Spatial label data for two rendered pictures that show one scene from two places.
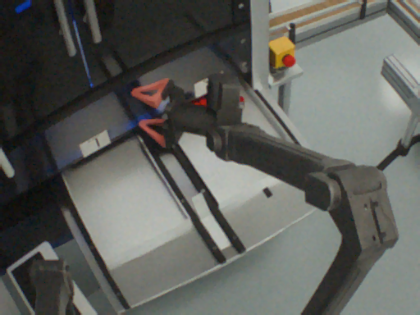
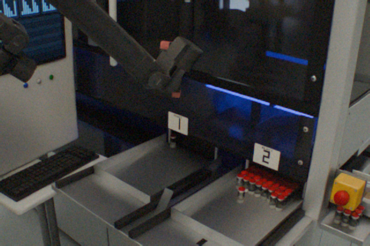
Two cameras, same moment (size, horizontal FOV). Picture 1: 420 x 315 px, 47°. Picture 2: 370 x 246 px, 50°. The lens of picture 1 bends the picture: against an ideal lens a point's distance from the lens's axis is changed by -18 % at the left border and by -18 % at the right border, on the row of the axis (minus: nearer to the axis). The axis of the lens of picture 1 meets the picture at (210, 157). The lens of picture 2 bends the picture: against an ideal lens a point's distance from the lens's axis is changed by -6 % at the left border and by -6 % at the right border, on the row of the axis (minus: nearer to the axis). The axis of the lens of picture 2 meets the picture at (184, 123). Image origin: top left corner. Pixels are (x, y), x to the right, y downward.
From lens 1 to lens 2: 1.12 m
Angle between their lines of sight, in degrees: 58
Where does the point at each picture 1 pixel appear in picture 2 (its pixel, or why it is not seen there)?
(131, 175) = (179, 171)
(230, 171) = (210, 216)
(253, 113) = (278, 217)
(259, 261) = not seen: outside the picture
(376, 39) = not seen: outside the picture
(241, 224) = (161, 232)
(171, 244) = (126, 199)
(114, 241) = (117, 173)
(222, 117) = (161, 58)
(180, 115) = not seen: hidden behind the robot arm
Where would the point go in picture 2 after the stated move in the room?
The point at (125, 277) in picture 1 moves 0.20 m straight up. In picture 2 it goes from (87, 183) to (81, 125)
